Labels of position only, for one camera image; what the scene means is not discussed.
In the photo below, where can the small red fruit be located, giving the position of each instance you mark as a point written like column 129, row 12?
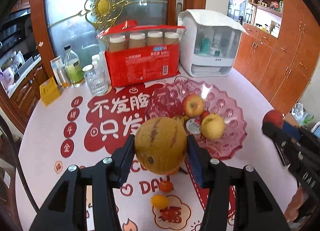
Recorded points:
column 204, row 114
column 275, row 117

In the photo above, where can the yellow striped round fruit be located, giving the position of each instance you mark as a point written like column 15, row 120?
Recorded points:
column 161, row 145

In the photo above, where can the white plastic bottle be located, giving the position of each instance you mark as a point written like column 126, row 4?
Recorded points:
column 98, row 64

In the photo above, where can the spotted yellow banana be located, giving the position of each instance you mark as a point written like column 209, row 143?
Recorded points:
column 181, row 118

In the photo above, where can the yellow box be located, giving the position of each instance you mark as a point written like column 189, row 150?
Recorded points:
column 49, row 91

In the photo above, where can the glass bottle green label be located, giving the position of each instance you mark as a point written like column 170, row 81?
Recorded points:
column 73, row 67

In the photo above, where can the yellow pear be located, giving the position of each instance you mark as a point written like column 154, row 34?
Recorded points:
column 212, row 127

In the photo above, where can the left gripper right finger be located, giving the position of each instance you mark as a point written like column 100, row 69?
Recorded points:
column 255, row 206

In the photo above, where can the white countertop cup cabinet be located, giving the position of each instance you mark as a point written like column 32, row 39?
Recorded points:
column 210, row 42

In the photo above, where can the person's right hand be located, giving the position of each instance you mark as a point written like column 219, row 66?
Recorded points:
column 292, row 210

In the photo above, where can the clear drinking glass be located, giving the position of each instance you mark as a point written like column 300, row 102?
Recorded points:
column 96, row 82

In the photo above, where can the pink glass fruit bowl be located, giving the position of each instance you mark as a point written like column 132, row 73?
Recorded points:
column 167, row 102

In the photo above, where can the red paper cup package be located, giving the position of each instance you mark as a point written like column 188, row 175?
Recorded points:
column 141, row 53

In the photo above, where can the orange tangerine with leaf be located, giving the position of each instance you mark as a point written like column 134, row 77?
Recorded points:
column 166, row 186

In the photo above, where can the small metal can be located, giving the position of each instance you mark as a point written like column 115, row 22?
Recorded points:
column 64, row 78

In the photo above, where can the small glass jar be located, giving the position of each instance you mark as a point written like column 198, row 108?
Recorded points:
column 88, row 69

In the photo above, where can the white carton box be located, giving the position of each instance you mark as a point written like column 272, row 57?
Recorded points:
column 56, row 64

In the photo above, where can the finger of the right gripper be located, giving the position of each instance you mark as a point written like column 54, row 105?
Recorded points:
column 275, row 133
column 297, row 130

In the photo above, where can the large red apple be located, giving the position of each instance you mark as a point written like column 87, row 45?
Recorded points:
column 193, row 105

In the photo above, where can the small yellow kumquat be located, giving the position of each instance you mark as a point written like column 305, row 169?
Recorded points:
column 160, row 202

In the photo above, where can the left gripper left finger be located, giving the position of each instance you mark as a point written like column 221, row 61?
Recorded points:
column 65, row 206

